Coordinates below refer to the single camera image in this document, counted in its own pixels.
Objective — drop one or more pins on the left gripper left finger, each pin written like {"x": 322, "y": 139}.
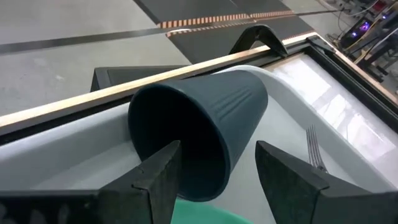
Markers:
{"x": 124, "y": 205}

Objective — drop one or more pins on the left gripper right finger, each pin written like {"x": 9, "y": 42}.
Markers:
{"x": 298, "y": 193}

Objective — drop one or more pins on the green plastic plate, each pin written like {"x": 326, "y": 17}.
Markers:
{"x": 202, "y": 214}

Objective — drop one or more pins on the dark teal plastic cup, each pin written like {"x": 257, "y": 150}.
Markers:
{"x": 217, "y": 118}

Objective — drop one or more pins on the grey plastic tray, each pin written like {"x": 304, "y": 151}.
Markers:
{"x": 77, "y": 146}

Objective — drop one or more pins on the white glossy table sheet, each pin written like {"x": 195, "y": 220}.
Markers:
{"x": 342, "y": 112}

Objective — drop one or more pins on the black rectangular floor platform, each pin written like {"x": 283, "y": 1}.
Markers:
{"x": 130, "y": 76}

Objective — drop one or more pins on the black table clamp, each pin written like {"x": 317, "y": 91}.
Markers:
{"x": 261, "y": 35}

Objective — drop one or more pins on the black hazard-striped floor mat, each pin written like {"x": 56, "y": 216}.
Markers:
{"x": 224, "y": 40}
{"x": 192, "y": 9}

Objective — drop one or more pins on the computer with purple lights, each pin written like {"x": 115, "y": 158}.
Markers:
{"x": 357, "y": 31}

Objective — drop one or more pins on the black workbench frame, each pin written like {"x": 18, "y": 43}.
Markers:
{"x": 381, "y": 49}

